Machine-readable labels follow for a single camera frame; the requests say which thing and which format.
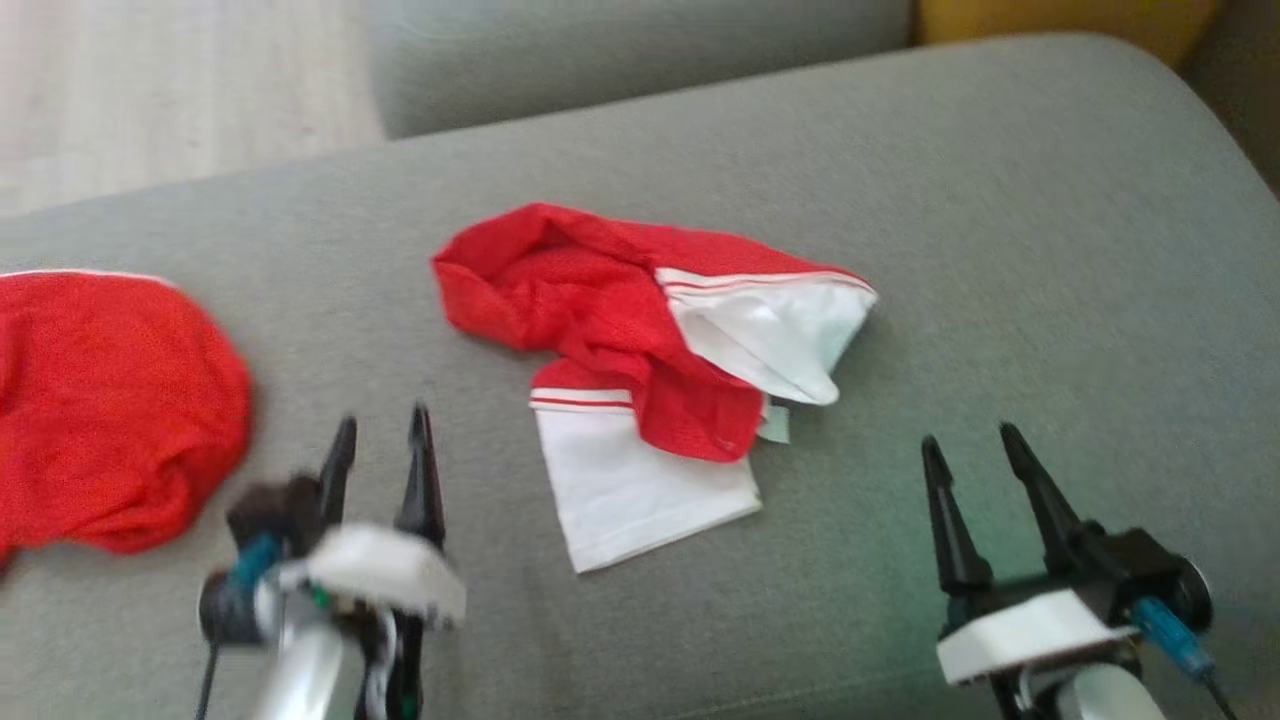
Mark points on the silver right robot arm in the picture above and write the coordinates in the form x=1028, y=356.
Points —
x=1110, y=700

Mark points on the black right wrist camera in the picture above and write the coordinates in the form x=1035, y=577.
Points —
x=1150, y=570

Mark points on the grey-brown sofa backrest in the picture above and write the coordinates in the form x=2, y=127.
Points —
x=1250, y=100

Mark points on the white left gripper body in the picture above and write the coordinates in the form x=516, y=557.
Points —
x=380, y=570

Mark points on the wide yellow sofa backrest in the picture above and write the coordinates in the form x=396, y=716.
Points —
x=1050, y=20

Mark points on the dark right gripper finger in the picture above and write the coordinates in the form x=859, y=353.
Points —
x=1045, y=500
x=955, y=540

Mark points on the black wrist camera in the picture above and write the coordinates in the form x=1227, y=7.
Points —
x=262, y=515
x=1150, y=570

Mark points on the red white basketball jersey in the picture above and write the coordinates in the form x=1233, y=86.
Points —
x=600, y=300

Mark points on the red shorts white trim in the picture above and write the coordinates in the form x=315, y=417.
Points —
x=100, y=400

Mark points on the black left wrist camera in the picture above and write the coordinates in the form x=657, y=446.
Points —
x=262, y=515

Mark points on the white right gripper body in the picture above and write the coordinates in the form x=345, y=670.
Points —
x=1030, y=635

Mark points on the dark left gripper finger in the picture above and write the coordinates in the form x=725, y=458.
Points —
x=422, y=490
x=338, y=470

